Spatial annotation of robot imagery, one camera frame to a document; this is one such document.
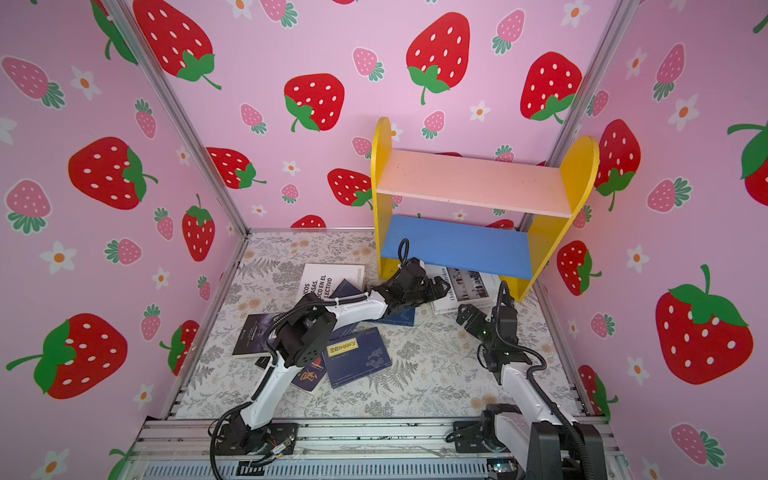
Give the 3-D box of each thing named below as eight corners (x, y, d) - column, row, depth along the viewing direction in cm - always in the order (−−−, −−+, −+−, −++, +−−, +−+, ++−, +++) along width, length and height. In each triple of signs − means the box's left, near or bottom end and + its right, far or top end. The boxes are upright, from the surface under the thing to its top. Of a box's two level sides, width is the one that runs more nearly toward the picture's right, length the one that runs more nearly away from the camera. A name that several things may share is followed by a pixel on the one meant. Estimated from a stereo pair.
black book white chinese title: (235, 357, 90) (232, 354, 88) (250, 317, 98) (247, 313, 96) (271, 357, 90) (268, 354, 88) (282, 317, 98) (280, 313, 96)
